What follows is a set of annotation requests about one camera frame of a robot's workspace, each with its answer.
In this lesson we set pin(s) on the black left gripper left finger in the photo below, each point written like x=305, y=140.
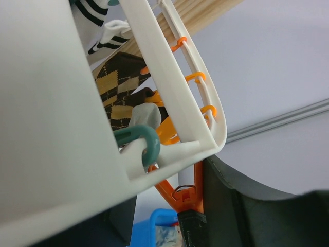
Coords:
x=112, y=227

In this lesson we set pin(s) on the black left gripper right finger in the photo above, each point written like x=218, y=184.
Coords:
x=243, y=212

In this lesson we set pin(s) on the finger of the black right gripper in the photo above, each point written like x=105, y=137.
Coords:
x=193, y=226

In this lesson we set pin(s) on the dark orange clothes peg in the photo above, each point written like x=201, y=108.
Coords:
x=185, y=197

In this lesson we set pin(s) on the white round clip hanger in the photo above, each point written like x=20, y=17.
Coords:
x=60, y=163

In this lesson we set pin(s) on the grey sock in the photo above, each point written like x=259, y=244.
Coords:
x=146, y=114
x=167, y=236

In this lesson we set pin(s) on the brown argyle sock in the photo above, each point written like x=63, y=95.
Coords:
x=116, y=82

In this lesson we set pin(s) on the blue plastic bin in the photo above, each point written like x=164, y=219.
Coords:
x=144, y=232

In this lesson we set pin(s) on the teal clothes peg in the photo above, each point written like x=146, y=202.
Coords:
x=139, y=141

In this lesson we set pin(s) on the white black striped sock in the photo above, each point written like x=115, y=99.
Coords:
x=99, y=38

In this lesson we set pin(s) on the wooden hanging rod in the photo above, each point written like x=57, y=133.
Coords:
x=195, y=15

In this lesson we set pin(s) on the aluminium frame rail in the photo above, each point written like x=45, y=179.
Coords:
x=279, y=121

